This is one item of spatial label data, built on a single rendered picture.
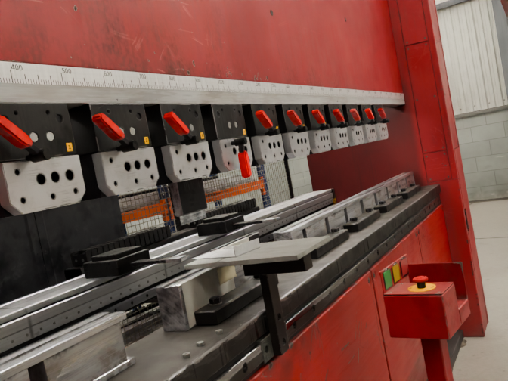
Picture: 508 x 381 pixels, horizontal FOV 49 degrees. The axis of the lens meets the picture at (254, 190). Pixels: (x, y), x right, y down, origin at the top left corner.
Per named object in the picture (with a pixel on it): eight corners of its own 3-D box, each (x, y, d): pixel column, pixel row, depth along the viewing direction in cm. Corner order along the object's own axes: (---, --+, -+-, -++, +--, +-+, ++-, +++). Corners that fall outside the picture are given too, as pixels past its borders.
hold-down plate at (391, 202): (387, 212, 234) (385, 205, 234) (374, 214, 236) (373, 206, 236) (403, 201, 260) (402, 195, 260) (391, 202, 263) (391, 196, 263)
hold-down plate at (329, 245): (317, 258, 164) (315, 248, 163) (301, 260, 166) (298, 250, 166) (349, 237, 190) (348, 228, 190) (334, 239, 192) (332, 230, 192)
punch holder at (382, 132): (380, 140, 256) (374, 103, 255) (362, 143, 260) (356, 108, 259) (388, 138, 269) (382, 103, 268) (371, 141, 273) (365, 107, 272)
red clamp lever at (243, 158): (250, 177, 135) (243, 137, 135) (236, 179, 137) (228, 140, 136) (254, 176, 137) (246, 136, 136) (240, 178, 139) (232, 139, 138)
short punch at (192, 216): (184, 224, 122) (176, 181, 121) (178, 226, 123) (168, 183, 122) (209, 217, 131) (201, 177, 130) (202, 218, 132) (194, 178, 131)
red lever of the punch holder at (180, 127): (174, 109, 111) (200, 137, 118) (158, 113, 113) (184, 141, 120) (171, 116, 110) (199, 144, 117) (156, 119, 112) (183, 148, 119)
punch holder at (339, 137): (337, 149, 203) (329, 103, 202) (315, 153, 207) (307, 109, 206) (350, 146, 216) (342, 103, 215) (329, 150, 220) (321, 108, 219)
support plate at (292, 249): (298, 260, 106) (296, 255, 106) (184, 270, 118) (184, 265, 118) (330, 240, 122) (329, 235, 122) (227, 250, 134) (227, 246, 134)
